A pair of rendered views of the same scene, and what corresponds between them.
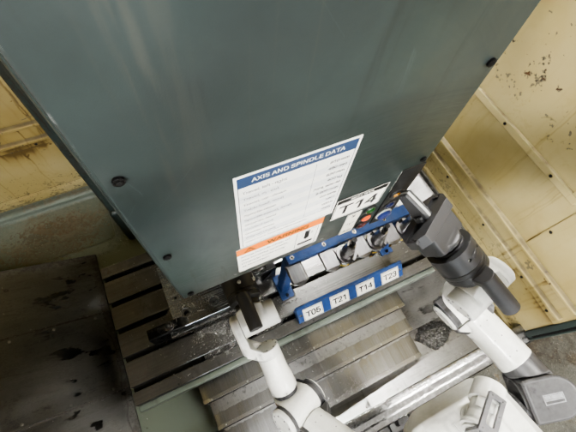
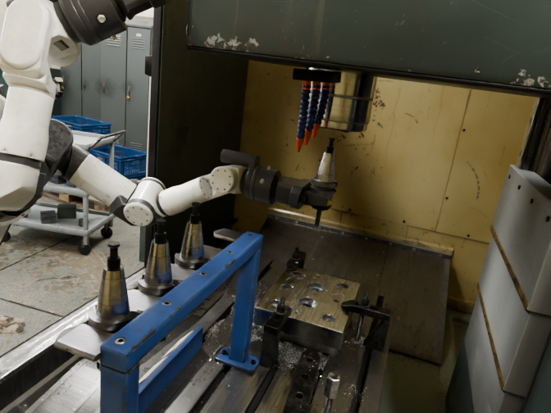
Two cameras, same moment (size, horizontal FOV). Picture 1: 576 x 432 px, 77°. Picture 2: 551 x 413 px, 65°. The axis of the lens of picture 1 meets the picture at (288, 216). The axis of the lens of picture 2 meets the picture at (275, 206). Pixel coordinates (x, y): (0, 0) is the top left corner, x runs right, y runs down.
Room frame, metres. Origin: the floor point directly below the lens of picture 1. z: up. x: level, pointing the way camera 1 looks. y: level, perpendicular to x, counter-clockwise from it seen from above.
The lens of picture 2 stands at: (1.08, -0.55, 1.57)
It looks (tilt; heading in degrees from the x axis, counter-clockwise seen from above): 17 degrees down; 141
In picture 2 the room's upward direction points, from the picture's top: 7 degrees clockwise
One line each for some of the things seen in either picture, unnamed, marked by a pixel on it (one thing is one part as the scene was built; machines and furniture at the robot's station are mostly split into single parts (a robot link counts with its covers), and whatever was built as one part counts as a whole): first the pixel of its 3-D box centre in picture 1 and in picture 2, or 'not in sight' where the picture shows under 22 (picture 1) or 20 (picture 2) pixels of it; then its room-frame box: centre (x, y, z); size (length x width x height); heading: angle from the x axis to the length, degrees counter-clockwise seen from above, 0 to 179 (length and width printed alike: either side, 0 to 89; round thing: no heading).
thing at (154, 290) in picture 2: (375, 241); (157, 286); (0.49, -0.29, 1.21); 0.06 x 0.06 x 0.03
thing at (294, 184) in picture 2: (233, 272); (282, 188); (0.29, 0.12, 1.29); 0.13 x 0.12 x 0.10; 124
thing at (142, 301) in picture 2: (390, 234); (137, 301); (0.52, -0.33, 1.21); 0.07 x 0.05 x 0.01; 34
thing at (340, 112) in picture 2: not in sight; (337, 99); (0.37, 0.17, 1.52); 0.16 x 0.16 x 0.12
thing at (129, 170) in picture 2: not in sight; (96, 161); (-3.70, 0.81, 0.39); 1.20 x 0.80 x 0.79; 24
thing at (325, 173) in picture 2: not in sight; (326, 166); (0.37, 0.17, 1.37); 0.04 x 0.04 x 0.07
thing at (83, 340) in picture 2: not in sight; (84, 339); (0.58, -0.42, 1.21); 0.07 x 0.05 x 0.01; 34
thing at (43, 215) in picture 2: not in sight; (61, 185); (-2.57, 0.23, 0.48); 0.87 x 0.46 x 0.96; 47
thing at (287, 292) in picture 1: (285, 274); (244, 306); (0.38, -0.03, 1.05); 0.10 x 0.05 x 0.30; 34
